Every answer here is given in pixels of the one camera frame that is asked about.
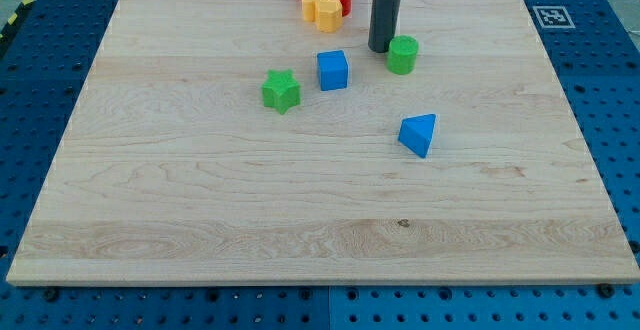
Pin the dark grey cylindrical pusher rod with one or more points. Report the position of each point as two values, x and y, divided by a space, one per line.
384 14

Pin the green cylinder block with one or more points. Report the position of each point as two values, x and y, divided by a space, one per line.
402 54

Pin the white fiducial marker tag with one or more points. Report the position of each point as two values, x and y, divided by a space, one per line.
553 17

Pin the light wooden board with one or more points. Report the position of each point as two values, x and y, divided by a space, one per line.
172 172

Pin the blue triangular prism block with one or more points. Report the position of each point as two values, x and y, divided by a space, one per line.
416 133

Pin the blue cube block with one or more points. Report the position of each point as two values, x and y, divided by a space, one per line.
332 70

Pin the yellow half-round block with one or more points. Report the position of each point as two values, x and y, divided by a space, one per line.
309 1

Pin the green star block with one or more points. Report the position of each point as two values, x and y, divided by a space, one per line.
281 90

